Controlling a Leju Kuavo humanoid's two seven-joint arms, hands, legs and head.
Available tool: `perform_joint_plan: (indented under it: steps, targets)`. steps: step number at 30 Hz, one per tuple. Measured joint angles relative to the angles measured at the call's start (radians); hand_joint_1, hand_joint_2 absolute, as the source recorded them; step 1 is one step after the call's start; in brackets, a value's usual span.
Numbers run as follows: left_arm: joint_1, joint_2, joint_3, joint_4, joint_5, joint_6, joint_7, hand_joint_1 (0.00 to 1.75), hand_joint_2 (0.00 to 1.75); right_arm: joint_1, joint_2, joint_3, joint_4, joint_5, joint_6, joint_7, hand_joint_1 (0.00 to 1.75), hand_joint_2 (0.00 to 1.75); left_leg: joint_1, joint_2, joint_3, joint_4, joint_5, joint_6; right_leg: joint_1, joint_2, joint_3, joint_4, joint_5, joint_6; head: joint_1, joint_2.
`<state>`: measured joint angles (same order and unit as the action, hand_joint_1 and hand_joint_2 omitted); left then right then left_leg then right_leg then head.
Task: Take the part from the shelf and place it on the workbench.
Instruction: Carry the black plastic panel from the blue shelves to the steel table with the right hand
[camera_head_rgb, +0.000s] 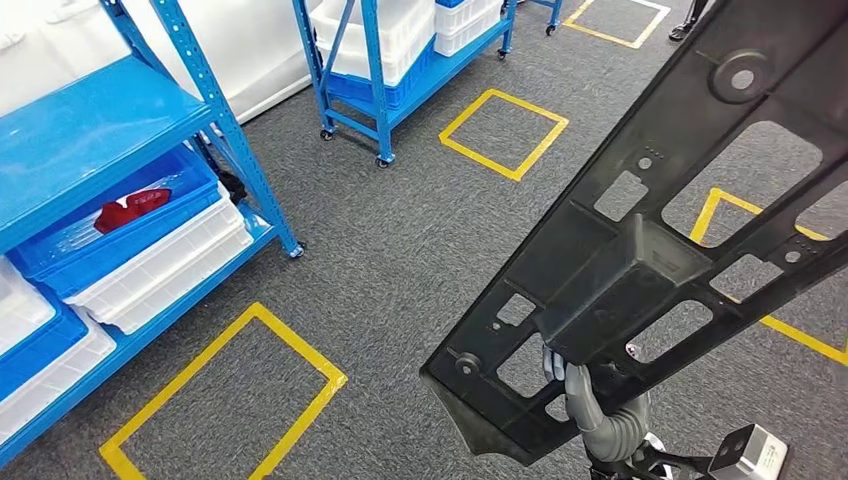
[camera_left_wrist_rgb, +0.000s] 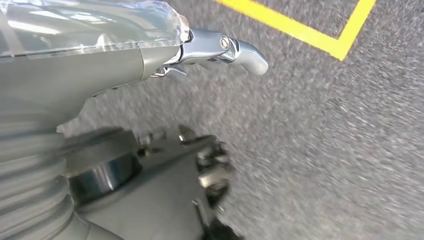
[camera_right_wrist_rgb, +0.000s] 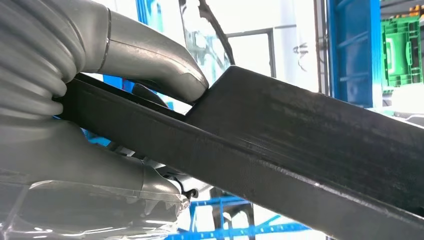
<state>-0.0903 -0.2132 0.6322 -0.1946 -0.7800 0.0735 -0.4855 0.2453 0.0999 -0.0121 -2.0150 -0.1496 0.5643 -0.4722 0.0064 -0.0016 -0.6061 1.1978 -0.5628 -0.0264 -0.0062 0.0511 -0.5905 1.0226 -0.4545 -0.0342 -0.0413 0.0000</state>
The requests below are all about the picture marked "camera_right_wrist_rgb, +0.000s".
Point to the blue metal shelf rack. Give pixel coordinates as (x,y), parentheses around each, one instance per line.
(354,49)
(251,230)

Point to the green plastic crate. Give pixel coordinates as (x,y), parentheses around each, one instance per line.
(400,49)

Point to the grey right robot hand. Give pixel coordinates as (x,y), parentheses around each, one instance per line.
(66,172)

